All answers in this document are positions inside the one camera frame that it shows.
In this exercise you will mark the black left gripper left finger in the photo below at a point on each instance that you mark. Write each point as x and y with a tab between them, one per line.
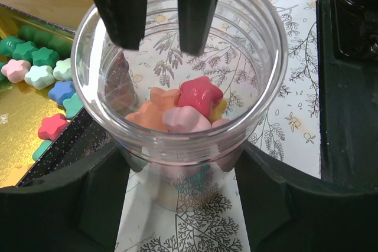
76	208

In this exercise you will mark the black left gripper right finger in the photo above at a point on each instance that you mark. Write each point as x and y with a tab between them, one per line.
288	210

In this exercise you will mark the dark tin of star candies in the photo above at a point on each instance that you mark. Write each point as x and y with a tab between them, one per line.
22	106

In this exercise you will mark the clear drinking glass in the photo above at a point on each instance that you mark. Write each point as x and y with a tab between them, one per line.
180	120

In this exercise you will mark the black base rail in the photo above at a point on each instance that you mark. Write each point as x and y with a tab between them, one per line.
347	65

